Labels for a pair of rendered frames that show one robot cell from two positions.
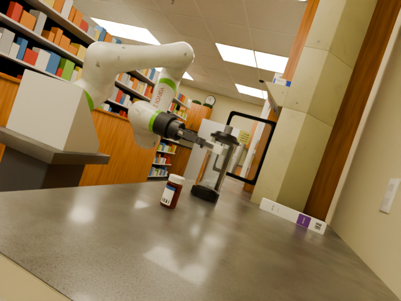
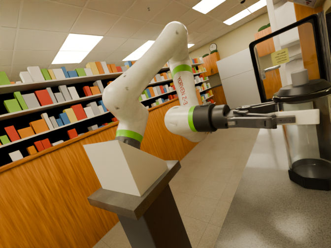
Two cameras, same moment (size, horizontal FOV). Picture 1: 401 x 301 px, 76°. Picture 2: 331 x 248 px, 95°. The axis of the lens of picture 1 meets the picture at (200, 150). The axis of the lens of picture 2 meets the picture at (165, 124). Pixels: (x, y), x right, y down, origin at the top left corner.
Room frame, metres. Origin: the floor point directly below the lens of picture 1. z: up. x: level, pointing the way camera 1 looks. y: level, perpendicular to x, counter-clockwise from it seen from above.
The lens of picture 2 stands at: (0.48, 0.08, 1.25)
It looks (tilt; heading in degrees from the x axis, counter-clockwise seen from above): 10 degrees down; 25
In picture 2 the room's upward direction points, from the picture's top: 19 degrees counter-clockwise
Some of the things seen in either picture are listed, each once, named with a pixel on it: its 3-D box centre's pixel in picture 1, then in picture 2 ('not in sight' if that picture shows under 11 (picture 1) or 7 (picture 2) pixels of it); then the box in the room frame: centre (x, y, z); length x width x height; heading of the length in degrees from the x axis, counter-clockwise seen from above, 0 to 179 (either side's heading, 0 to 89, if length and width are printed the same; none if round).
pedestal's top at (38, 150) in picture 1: (52, 146); (136, 181); (0.99, 0.55, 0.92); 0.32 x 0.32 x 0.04; 77
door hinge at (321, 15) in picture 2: not in sight; (326, 54); (1.50, -0.39, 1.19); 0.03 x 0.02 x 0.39; 162
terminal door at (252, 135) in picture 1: (243, 146); (284, 66); (1.57, -0.24, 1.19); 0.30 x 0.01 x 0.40; 65
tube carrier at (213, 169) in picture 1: (215, 165); (307, 134); (0.91, -0.07, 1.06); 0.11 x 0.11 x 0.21
